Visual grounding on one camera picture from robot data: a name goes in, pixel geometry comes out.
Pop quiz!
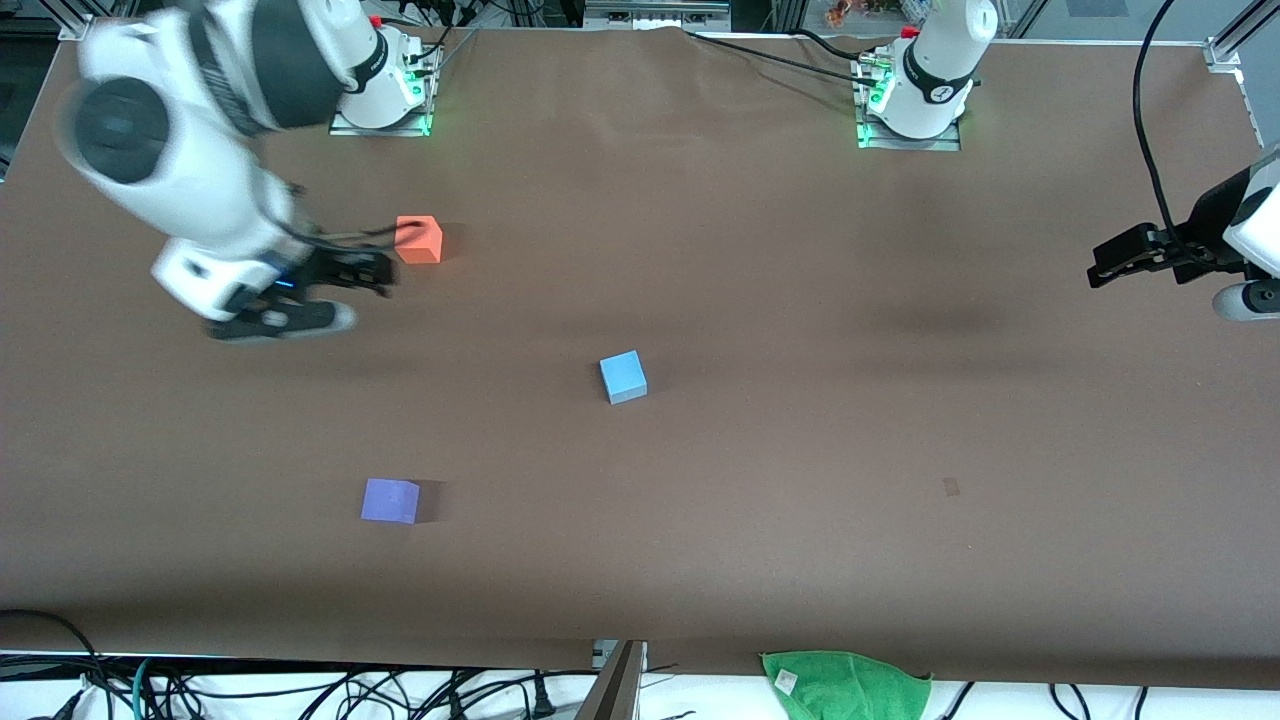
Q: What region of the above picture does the purple foam block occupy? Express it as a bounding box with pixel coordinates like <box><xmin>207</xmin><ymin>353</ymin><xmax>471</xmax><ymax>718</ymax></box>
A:
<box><xmin>360</xmin><ymin>478</ymin><xmax>422</xmax><ymax>525</ymax></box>

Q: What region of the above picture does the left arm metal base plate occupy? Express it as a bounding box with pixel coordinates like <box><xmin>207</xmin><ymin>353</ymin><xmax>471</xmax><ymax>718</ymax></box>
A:
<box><xmin>855</xmin><ymin>55</ymin><xmax>964</xmax><ymax>153</ymax></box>

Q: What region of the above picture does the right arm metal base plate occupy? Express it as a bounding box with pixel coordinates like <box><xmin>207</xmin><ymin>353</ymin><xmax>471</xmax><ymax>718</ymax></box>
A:
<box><xmin>328</xmin><ymin>45</ymin><xmax>442</xmax><ymax>138</ymax></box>

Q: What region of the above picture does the green microfibre cloth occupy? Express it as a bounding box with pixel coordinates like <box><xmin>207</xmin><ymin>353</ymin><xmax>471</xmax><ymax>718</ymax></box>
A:
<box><xmin>760</xmin><ymin>650</ymin><xmax>933</xmax><ymax>720</ymax></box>

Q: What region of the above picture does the grey power strip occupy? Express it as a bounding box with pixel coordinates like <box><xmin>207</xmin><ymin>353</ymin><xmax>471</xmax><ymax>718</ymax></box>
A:
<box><xmin>584</xmin><ymin>0</ymin><xmax>732</xmax><ymax>32</ymax></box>

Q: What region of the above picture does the tangled black cable bundle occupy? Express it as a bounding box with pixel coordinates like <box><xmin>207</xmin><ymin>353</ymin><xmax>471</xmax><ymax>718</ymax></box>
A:
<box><xmin>150</xmin><ymin>664</ymin><xmax>601</xmax><ymax>720</ymax></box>

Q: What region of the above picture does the aluminium frame profile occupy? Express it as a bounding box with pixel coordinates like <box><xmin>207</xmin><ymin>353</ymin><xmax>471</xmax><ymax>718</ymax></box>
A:
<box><xmin>580</xmin><ymin>640</ymin><xmax>649</xmax><ymax>720</ymax></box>

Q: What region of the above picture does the thick black floor cable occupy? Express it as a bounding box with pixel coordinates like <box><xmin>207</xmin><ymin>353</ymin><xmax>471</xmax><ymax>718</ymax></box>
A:
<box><xmin>0</xmin><ymin>609</ymin><xmax>113</xmax><ymax>720</ymax></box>

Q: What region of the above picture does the brown table cover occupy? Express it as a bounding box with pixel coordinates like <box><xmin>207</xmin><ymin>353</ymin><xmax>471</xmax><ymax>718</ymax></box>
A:
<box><xmin>0</xmin><ymin>18</ymin><xmax>1280</xmax><ymax>691</ymax></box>

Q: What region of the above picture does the short black table cable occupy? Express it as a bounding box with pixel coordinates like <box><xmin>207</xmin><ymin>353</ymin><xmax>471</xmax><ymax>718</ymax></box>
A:
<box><xmin>794</xmin><ymin>28</ymin><xmax>867</xmax><ymax>59</ymax></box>

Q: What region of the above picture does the orange foam block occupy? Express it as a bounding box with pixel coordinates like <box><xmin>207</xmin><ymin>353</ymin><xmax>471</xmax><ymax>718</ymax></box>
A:
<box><xmin>394</xmin><ymin>215</ymin><xmax>444</xmax><ymax>265</ymax></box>

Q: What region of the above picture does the aluminium corner profile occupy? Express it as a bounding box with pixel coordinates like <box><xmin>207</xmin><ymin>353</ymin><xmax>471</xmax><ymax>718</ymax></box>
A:
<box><xmin>1204</xmin><ymin>0</ymin><xmax>1280</xmax><ymax>74</ymax></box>

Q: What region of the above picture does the light blue foam block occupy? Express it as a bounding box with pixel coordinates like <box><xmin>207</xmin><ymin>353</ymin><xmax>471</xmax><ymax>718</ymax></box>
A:
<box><xmin>599</xmin><ymin>350</ymin><xmax>649</xmax><ymax>406</ymax></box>

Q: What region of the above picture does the long black table cable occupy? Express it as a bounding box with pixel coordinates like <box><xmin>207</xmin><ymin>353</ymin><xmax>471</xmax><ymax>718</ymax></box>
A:
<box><xmin>684</xmin><ymin>29</ymin><xmax>881</xmax><ymax>81</ymax></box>

